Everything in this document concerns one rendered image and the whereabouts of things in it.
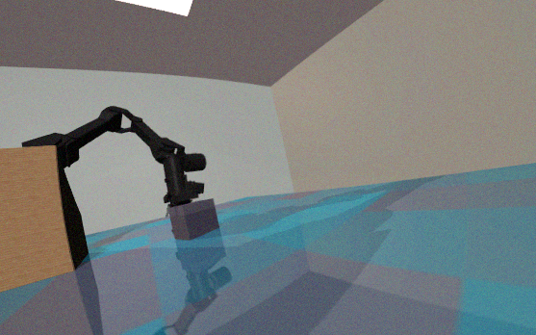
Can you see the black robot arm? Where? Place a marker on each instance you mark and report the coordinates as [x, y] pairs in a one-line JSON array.
[[110, 121]]

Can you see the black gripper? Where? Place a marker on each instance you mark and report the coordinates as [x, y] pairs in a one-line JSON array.
[[176, 193]]

